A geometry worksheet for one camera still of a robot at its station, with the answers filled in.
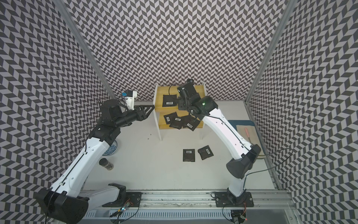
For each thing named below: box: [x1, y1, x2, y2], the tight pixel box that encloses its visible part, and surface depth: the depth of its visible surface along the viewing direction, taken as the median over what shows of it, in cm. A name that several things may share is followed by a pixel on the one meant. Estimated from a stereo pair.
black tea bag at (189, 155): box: [182, 148, 196, 162], surface depth 91 cm
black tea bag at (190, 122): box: [181, 114, 201, 132], surface depth 87 cm
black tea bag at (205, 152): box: [197, 145, 214, 161], surface depth 93 cm
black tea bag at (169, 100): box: [162, 94, 178, 107], surface depth 75 cm
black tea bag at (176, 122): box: [169, 116, 183, 130], surface depth 87 cm
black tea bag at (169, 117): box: [163, 111, 179, 125], surface depth 90 cm
